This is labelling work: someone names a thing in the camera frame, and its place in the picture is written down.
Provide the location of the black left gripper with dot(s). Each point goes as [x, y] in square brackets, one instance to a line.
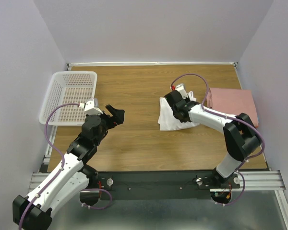
[109, 119]

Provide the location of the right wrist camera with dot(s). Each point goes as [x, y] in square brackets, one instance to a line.
[181, 89]

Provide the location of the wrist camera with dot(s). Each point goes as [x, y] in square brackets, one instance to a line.
[91, 107]
[181, 89]

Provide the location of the aluminium frame rail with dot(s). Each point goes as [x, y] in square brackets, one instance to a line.
[255, 180]

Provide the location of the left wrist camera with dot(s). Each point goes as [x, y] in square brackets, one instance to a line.
[91, 107]

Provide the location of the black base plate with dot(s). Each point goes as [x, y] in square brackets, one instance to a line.
[152, 185]

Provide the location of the pink folded t shirt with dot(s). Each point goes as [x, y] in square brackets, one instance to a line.
[233, 101]

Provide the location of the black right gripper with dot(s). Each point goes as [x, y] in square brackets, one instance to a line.
[174, 99]

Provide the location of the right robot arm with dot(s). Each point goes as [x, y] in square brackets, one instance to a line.
[241, 136]

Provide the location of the white plastic basket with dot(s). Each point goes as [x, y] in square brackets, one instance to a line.
[68, 87]

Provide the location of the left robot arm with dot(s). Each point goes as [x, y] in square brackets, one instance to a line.
[36, 210]

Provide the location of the white t shirt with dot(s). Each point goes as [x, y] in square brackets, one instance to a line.
[168, 122]

